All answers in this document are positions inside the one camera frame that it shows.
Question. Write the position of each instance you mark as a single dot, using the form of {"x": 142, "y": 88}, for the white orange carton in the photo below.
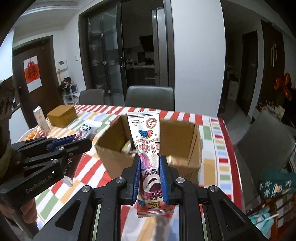
{"x": 41, "y": 120}

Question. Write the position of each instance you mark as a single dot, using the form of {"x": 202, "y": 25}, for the glass sliding door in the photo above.
{"x": 126, "y": 43}

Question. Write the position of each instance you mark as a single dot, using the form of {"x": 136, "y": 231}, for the white wall intercom panel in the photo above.
{"x": 63, "y": 65}

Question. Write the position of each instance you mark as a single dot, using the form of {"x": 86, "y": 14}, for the colourful checked tablecloth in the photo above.
{"x": 219, "y": 167}

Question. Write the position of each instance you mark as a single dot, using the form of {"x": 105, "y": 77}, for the green patterned cushion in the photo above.
{"x": 274, "y": 184}

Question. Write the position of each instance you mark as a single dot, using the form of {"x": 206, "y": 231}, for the person's hand holding gripper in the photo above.
{"x": 29, "y": 211}

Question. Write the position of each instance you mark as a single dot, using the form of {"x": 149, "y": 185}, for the white red snack sachet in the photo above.
{"x": 89, "y": 130}

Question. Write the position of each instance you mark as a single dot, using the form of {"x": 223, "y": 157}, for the brown cardboard box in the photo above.
{"x": 180, "y": 142}

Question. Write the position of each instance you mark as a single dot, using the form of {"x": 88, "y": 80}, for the red fu character poster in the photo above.
{"x": 32, "y": 73}

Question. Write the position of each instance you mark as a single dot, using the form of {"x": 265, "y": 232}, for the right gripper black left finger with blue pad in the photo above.
{"x": 94, "y": 213}

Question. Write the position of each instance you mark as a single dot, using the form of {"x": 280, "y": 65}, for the red balloon decoration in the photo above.
{"x": 283, "y": 87}

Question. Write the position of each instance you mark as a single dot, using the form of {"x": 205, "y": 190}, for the plate of oranges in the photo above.
{"x": 29, "y": 135}

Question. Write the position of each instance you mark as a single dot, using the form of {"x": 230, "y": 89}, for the pink cartoon snack packet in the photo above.
{"x": 145, "y": 131}

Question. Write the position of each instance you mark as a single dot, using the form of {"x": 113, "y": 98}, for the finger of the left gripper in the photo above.
{"x": 37, "y": 170}
{"x": 67, "y": 147}

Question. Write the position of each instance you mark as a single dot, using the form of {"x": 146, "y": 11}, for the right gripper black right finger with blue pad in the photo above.
{"x": 204, "y": 213}

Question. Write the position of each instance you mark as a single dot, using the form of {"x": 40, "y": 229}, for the grey chair behind table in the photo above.
{"x": 155, "y": 97}

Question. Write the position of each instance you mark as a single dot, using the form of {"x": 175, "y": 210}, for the dark wooden door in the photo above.
{"x": 48, "y": 96}

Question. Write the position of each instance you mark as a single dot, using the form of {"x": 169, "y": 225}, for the grey chair right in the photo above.
{"x": 266, "y": 147}

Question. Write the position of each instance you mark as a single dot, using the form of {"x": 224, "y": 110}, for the woven brown tissue box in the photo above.
{"x": 62, "y": 116}

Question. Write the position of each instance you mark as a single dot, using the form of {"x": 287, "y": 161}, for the grey chair far left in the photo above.
{"x": 92, "y": 97}

